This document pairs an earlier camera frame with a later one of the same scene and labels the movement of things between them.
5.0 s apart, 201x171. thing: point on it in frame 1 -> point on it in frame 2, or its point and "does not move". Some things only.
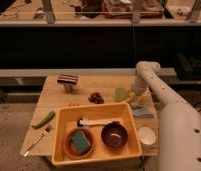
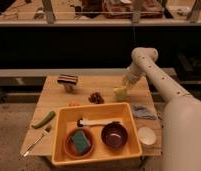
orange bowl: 80,143 does not move
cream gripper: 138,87 -> 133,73
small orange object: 73,104 does not move
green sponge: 81,142 does not move
